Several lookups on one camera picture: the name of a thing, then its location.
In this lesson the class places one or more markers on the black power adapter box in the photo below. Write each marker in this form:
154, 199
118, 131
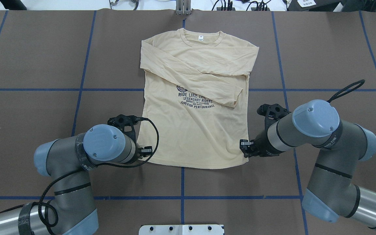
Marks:
313, 5

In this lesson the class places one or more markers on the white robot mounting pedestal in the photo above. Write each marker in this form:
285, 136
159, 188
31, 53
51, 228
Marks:
193, 229

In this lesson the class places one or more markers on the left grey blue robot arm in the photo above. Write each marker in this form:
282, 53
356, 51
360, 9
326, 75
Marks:
67, 205

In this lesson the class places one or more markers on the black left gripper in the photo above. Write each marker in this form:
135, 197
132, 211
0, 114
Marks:
146, 151

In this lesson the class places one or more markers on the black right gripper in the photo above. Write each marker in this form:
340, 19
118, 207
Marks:
261, 142

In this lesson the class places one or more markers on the cream long-sleeve printed shirt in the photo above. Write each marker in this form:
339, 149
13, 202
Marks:
196, 93

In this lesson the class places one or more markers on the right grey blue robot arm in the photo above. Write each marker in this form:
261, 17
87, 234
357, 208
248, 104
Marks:
330, 193

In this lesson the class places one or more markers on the aluminium frame post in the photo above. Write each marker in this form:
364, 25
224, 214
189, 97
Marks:
183, 7

